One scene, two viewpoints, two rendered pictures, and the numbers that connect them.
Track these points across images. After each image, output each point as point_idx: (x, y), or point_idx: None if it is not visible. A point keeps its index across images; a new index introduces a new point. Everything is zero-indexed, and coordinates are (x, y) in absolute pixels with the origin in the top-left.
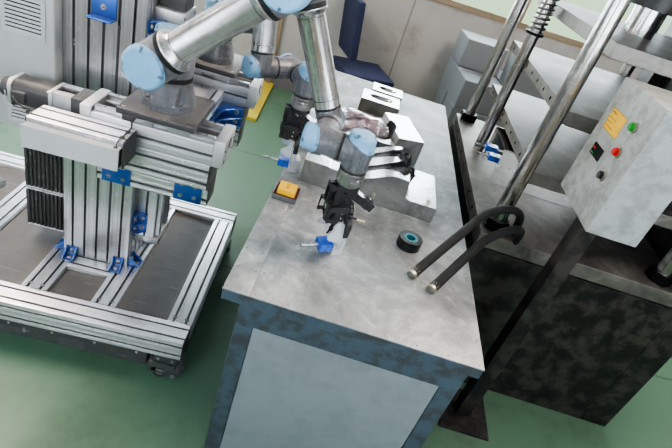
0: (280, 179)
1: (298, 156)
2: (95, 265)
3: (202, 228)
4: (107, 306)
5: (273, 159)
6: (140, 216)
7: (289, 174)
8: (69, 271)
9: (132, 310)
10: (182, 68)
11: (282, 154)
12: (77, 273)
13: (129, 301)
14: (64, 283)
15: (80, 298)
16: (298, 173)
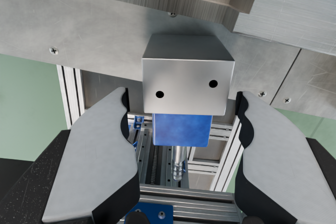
0: (283, 101)
1: (174, 69)
2: (188, 146)
3: (99, 78)
4: (232, 130)
5: (185, 148)
6: None
7: (234, 67)
8: (193, 156)
9: (230, 113)
10: None
11: (155, 134)
12: (194, 151)
13: (220, 117)
14: (206, 155)
15: (220, 144)
16: (213, 24)
